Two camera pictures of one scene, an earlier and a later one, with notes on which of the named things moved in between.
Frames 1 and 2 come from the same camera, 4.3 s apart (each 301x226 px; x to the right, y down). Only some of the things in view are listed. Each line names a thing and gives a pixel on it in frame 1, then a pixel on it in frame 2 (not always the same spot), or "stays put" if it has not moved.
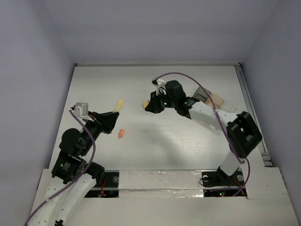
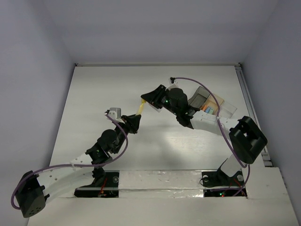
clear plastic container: x=227 y=107 stays put
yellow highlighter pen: x=119 y=106 → x=140 y=108
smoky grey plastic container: x=201 y=95 stays put
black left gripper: x=101 y=121 → x=128 y=122
